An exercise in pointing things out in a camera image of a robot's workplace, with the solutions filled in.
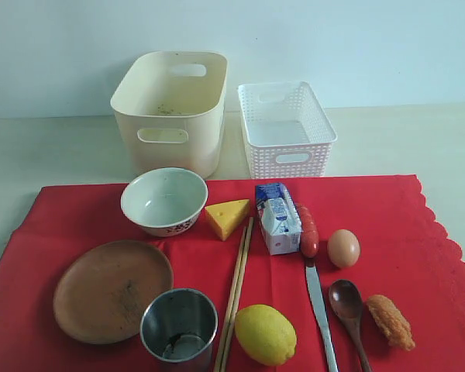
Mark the blue white milk carton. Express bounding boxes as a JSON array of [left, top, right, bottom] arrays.
[[255, 182, 302, 255]]

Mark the white perforated plastic basket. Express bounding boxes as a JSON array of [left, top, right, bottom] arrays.
[[238, 81, 337, 179]]

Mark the red sausage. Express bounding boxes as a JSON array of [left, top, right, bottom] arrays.
[[295, 203, 319, 258]]

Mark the brown egg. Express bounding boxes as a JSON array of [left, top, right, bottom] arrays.
[[327, 229, 360, 268]]

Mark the yellow lemon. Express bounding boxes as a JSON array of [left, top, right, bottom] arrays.
[[234, 304, 298, 367]]

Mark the fried breaded cutlet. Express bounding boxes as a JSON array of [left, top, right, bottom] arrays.
[[366, 294, 415, 351]]

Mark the yellow cheese wedge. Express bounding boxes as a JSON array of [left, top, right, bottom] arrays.
[[205, 199, 250, 241]]

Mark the right wooden chopstick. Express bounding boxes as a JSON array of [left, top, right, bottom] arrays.
[[220, 217, 254, 371]]

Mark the wooden chopstick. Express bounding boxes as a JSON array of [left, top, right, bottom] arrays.
[[220, 217, 254, 371], [213, 228, 246, 372]]

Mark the left wooden chopstick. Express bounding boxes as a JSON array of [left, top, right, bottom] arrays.
[[213, 228, 246, 372]]

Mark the white ceramic bowl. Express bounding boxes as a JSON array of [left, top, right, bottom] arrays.
[[120, 167, 208, 237]]

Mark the cream plastic bin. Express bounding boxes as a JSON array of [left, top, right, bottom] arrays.
[[110, 51, 228, 178]]

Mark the steel table knife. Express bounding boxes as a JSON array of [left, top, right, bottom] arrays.
[[304, 258, 339, 372]]

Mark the steel cup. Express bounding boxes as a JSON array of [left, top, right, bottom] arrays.
[[139, 288, 218, 371]]

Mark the dark wooden spoon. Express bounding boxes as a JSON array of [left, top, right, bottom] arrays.
[[329, 279, 373, 372]]

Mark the brown wooden plate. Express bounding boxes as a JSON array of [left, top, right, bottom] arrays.
[[53, 239, 174, 345]]

